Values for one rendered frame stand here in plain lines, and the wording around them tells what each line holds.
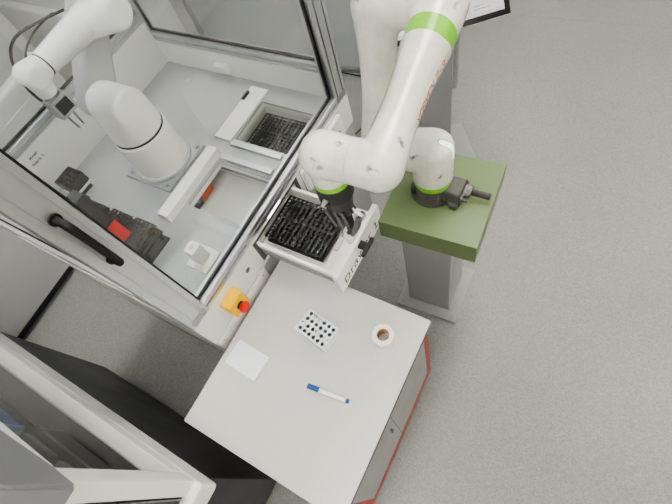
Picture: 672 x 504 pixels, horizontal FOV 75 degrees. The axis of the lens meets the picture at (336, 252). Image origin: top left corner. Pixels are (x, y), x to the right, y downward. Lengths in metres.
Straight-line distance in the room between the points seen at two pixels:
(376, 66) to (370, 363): 0.85
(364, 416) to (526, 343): 1.07
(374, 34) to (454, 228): 0.63
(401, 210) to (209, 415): 0.91
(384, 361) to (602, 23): 2.80
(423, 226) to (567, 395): 1.10
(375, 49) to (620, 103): 2.10
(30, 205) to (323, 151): 0.54
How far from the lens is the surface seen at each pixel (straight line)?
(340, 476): 1.37
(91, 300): 3.03
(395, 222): 1.46
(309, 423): 1.40
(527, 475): 2.13
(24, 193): 0.93
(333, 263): 1.44
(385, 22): 1.17
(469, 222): 1.45
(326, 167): 0.92
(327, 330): 1.41
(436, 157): 1.30
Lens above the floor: 2.10
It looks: 60 degrees down
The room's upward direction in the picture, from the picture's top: 24 degrees counter-clockwise
